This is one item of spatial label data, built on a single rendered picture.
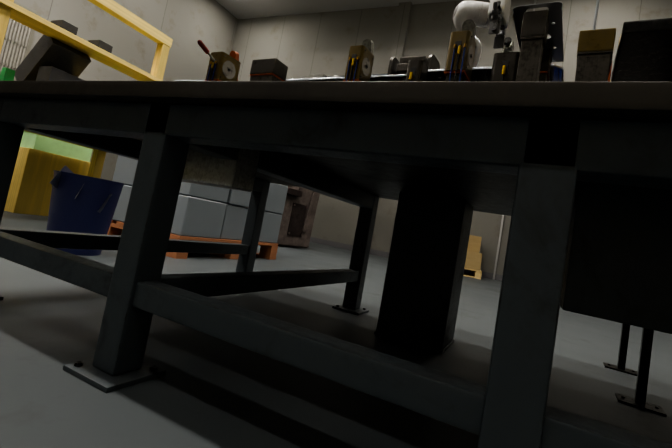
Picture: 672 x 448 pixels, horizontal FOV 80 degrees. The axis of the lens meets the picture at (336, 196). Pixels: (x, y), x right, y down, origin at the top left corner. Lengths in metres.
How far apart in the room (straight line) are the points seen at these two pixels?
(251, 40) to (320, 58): 2.57
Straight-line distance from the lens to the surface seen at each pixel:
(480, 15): 1.97
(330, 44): 11.51
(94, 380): 1.11
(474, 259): 8.00
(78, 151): 5.53
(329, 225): 9.99
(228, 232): 3.67
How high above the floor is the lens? 0.43
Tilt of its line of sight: 5 degrees up
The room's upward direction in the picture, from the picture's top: 10 degrees clockwise
